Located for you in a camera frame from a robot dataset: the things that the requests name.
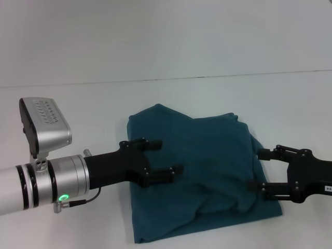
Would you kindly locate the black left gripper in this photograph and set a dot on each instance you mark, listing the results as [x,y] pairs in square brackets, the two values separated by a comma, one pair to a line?
[119,166]

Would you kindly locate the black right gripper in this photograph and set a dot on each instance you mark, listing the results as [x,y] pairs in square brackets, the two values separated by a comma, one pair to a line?
[308,176]

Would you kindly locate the teal FREE print t-shirt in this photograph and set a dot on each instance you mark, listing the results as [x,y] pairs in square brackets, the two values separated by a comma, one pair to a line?
[194,168]

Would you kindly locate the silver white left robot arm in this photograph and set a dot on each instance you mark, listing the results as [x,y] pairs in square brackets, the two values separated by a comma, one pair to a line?
[39,184]

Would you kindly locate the small silver wrist stud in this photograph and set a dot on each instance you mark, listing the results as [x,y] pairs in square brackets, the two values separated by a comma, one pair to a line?
[86,152]

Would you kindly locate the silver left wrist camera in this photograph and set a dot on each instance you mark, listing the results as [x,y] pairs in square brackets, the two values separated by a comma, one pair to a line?
[44,127]

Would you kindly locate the silver left camera mount bracket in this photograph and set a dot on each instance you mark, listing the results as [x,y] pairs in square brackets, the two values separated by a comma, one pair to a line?
[39,163]

